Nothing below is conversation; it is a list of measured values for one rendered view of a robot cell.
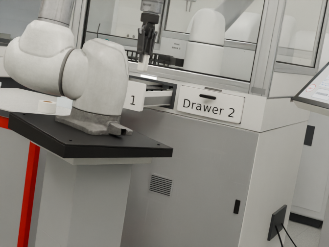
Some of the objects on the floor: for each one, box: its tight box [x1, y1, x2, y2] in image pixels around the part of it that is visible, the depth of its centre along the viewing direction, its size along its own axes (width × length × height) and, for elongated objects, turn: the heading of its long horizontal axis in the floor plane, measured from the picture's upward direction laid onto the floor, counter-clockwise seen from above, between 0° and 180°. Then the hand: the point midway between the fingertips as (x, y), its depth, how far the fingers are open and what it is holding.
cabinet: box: [61, 96, 308, 247], centre depth 293 cm, size 95×103×80 cm
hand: (143, 62), depth 225 cm, fingers closed
